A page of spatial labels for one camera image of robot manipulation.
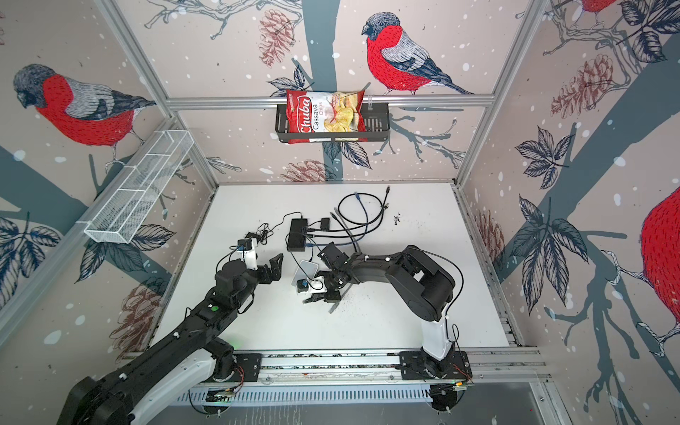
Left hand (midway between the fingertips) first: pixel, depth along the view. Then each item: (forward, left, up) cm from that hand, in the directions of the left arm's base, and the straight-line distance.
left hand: (269, 255), depth 81 cm
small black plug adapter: (+20, -16, -12) cm, 29 cm away
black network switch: (+16, -5, -13) cm, 22 cm away
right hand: (-8, -13, -16) cm, 22 cm away
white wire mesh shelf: (+5, +38, +16) cm, 42 cm away
